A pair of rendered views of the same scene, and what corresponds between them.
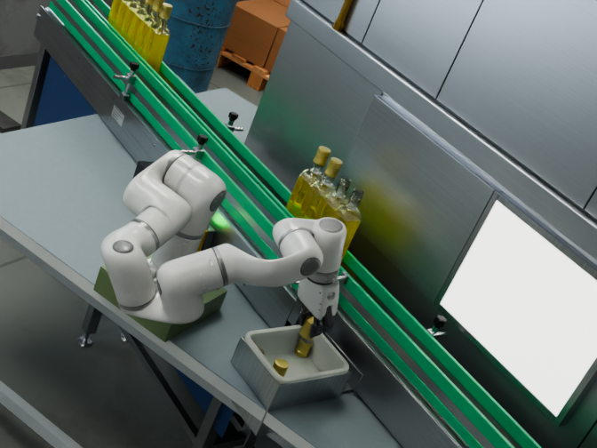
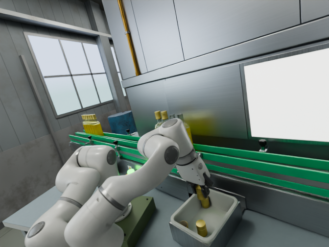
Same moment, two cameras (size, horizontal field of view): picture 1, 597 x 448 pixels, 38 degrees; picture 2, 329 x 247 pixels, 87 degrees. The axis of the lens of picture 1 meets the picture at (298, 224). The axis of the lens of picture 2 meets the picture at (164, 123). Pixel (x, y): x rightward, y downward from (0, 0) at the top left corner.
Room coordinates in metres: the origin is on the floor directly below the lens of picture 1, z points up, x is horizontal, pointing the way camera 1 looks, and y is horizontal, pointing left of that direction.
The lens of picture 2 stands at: (1.14, -0.09, 1.32)
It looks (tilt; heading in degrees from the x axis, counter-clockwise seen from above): 13 degrees down; 4
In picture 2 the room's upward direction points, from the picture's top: 13 degrees counter-clockwise
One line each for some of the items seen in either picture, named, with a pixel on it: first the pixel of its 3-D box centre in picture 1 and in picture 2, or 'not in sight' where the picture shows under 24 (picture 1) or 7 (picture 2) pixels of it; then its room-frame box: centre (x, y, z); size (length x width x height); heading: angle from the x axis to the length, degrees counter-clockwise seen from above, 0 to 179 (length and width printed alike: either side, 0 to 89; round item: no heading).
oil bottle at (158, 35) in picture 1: (155, 44); (97, 128); (2.77, 0.68, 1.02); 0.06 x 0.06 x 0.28; 46
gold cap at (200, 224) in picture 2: (278, 370); (201, 228); (1.65, -0.09, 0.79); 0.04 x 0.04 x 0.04
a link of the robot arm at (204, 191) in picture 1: (193, 197); (102, 164); (1.78, 0.25, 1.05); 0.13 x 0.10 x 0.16; 71
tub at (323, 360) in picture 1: (291, 364); (206, 218); (1.69, -0.12, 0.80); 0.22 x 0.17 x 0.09; 136
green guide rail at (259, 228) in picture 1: (154, 110); (102, 146); (2.46, 0.55, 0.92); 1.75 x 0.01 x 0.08; 46
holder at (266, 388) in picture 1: (298, 365); (210, 215); (1.71, -0.14, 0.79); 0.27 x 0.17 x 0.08; 136
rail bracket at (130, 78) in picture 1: (123, 81); (89, 144); (2.54, 0.69, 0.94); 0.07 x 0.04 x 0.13; 136
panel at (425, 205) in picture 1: (461, 244); (241, 102); (1.93, -0.39, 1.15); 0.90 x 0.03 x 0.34; 46
